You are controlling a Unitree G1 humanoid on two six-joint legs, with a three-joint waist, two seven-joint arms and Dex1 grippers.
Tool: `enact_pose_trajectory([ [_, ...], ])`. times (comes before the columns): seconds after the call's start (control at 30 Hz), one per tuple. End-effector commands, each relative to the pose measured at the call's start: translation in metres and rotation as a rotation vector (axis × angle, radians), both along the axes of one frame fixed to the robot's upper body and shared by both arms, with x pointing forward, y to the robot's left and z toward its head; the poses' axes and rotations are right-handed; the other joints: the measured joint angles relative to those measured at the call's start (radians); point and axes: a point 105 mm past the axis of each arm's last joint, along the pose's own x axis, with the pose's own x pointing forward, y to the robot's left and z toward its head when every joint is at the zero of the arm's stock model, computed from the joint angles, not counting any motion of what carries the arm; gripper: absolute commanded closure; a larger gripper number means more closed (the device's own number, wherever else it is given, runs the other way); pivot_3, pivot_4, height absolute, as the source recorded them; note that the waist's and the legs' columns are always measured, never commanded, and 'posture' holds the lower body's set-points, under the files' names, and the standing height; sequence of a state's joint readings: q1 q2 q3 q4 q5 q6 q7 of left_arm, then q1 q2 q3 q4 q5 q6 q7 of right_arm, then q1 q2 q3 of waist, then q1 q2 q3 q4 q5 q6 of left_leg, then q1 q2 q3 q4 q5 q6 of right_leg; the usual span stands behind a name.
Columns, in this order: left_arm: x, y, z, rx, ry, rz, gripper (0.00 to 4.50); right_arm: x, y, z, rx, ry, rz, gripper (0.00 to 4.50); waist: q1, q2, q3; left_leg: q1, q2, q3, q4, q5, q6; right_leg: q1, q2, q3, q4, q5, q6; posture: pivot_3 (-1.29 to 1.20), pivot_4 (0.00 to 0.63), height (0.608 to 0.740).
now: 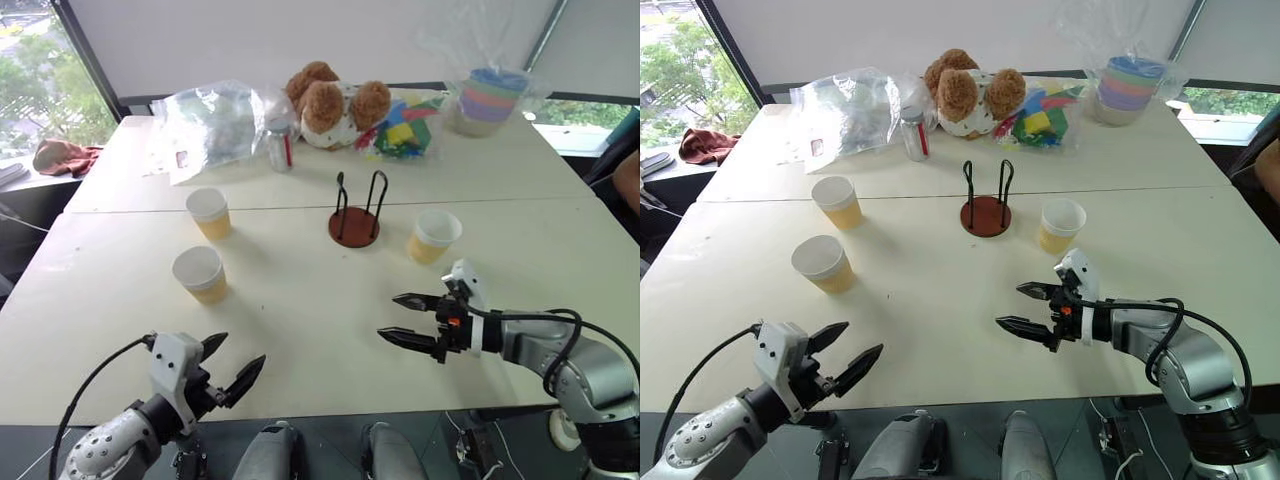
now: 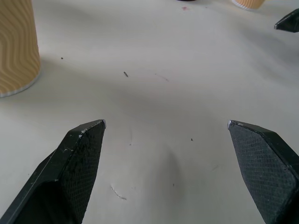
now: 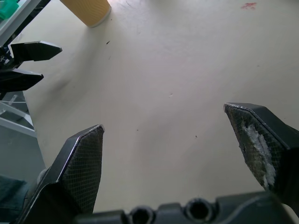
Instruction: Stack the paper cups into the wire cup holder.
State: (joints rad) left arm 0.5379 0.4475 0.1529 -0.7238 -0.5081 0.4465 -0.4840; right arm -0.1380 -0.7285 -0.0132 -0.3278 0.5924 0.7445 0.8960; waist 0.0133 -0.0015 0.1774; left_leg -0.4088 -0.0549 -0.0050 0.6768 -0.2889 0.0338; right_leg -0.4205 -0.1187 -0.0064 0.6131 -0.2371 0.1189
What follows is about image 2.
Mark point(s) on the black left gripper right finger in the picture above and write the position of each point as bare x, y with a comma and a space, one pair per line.
264, 172

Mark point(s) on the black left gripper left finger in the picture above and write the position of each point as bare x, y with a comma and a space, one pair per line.
70, 172

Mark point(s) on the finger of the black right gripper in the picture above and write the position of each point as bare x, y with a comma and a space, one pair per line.
288, 22

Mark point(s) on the tan ribbed paper cup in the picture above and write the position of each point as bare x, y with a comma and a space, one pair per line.
248, 3
16, 46

